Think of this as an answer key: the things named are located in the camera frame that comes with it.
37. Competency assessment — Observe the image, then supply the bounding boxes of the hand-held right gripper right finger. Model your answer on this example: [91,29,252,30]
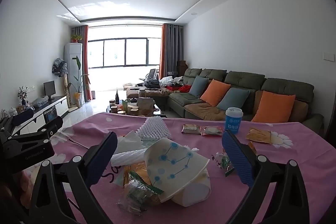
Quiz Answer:
[222,130,307,224]

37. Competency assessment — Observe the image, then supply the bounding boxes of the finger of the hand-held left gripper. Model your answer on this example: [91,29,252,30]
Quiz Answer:
[0,109,35,135]
[8,116,64,142]

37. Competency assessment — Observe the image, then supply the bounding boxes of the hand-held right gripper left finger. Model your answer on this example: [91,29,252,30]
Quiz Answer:
[31,131,118,224]

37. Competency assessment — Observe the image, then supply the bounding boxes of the white foam net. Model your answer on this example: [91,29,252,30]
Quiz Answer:
[136,116,171,141]

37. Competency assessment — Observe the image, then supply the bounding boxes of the blue printed paper bowl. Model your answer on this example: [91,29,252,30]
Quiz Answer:
[144,137,212,208]

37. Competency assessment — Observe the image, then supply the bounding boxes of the clear candy wrapper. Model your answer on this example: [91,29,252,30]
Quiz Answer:
[213,152,235,177]

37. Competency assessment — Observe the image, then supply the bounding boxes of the white black TV cabinet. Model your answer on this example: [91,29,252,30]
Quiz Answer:
[0,95,70,135]

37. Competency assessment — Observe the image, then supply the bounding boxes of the crumpled grey plastic bag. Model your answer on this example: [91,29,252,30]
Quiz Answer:
[33,96,49,107]

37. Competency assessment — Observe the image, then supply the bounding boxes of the blue vase with branches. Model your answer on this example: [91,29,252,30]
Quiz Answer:
[18,86,29,106]

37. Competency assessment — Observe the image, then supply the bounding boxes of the white foam sheet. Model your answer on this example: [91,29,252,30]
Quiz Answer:
[110,148,158,167]

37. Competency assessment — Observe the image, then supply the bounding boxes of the orange brown snack packet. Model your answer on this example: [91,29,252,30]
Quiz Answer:
[246,128,272,145]

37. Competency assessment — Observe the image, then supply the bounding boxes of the orange snack wrapper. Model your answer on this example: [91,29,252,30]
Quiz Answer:
[123,162,151,188]

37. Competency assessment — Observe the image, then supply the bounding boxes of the black monitor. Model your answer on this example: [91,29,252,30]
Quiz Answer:
[43,80,56,100]

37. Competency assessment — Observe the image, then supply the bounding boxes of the tall plant yellow pot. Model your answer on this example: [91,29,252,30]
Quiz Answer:
[69,55,90,109]

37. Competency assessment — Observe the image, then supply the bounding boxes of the blue paper cup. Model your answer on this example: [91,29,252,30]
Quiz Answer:
[224,107,243,135]

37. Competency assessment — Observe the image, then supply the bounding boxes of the pink floral blanket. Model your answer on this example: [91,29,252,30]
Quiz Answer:
[16,112,336,224]

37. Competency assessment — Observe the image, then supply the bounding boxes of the clear green snack wrapper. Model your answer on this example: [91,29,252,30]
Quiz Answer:
[117,171,164,215]

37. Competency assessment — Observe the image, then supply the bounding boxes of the group of wooden lid jars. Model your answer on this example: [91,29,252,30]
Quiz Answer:
[110,99,139,115]

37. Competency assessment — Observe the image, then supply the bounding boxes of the beige snack packet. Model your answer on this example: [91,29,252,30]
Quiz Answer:
[182,124,202,134]

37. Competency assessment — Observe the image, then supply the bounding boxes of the cloth covered standing fan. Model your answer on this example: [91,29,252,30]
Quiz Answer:
[52,57,75,110]

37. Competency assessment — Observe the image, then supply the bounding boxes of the blue cushion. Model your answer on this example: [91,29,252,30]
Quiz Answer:
[189,74,210,98]
[217,88,251,111]

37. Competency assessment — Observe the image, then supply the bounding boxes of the orange cushion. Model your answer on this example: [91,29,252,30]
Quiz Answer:
[251,91,297,123]
[200,79,231,107]

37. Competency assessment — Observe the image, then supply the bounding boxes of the brown kraft pouch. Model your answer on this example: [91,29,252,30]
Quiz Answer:
[137,97,155,117]

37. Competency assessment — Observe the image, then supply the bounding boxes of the white floor air conditioner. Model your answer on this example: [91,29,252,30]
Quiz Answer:
[64,43,85,106]

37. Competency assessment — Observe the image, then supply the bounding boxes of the orange grey curtain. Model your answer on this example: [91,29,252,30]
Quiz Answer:
[159,23,184,80]
[71,25,92,101]

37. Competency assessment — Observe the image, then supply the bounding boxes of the dark coffee table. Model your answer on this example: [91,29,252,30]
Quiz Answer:
[106,103,167,118]

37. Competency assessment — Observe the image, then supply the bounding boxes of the green brown sofa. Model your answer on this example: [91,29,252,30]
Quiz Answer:
[167,68,325,135]

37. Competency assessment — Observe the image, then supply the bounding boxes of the brown cushioned ottoman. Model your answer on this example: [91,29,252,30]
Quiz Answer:
[126,88,171,109]

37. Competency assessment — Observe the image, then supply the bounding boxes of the large window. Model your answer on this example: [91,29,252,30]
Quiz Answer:
[88,38,161,68]

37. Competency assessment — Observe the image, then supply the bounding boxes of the grey white chair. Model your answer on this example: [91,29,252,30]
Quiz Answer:
[146,69,159,81]

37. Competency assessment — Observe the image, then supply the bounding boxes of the white clothes pile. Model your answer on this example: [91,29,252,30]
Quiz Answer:
[160,76,184,86]

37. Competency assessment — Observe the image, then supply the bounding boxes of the brown cardboard boxes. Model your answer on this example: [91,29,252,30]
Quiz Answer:
[176,60,188,75]

